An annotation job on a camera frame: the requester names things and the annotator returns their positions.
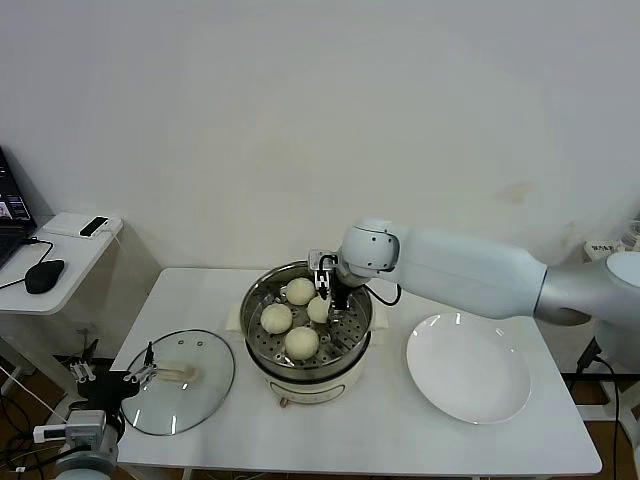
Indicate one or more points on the glass jar tan contents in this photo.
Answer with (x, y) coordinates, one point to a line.
(632, 235)

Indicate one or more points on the stainless steel steamer basket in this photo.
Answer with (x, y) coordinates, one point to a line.
(345, 332)

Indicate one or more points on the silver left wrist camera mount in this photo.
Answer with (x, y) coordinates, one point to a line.
(87, 424)

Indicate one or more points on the white steamed baozi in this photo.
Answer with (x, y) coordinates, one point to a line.
(276, 319)
(316, 311)
(301, 344)
(300, 291)

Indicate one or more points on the black laptop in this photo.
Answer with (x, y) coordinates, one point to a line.
(10, 215)

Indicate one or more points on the white shelf table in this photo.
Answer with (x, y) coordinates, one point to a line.
(627, 400)

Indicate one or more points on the round white plate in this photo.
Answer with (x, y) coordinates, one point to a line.
(465, 370)

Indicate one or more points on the round glass pot lid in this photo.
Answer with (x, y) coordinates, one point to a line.
(200, 400)

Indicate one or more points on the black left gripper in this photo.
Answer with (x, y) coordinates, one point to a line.
(107, 392)

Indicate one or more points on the white wall socket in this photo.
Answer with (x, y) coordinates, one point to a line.
(85, 330)

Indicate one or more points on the black computer mouse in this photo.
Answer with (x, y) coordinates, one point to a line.
(44, 276)

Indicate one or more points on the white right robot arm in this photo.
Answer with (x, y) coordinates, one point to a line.
(450, 275)

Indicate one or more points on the white electric cooker base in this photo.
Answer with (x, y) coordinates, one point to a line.
(315, 387)

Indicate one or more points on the flat white box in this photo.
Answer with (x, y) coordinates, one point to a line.
(62, 224)

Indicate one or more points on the small black white device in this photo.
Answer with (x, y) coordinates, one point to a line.
(94, 226)

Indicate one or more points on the white side table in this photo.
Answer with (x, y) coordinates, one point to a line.
(75, 270)

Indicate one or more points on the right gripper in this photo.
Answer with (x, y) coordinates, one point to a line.
(330, 265)

